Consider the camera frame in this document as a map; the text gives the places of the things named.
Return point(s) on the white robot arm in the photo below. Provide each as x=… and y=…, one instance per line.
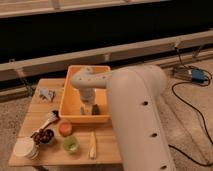
x=131, y=100

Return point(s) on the green cup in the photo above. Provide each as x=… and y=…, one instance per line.
x=70, y=144

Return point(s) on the orange plastic tray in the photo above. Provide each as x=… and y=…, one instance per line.
x=70, y=102

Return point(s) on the wooden table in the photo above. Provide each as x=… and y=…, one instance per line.
x=54, y=154

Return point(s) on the blue power box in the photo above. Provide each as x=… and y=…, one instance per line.
x=189, y=74

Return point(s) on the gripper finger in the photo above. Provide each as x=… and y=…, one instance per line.
x=86, y=110

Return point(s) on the black white brush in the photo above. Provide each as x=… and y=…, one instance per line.
x=53, y=116

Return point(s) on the bowl of brown food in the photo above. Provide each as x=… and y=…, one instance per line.
x=43, y=136

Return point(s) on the white window rail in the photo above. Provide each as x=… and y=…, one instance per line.
x=31, y=67

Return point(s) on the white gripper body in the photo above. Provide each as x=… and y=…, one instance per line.
x=87, y=96

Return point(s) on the yellow banana peel toy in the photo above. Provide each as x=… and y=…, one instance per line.
x=93, y=147

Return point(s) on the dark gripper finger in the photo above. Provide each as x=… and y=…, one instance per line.
x=95, y=110

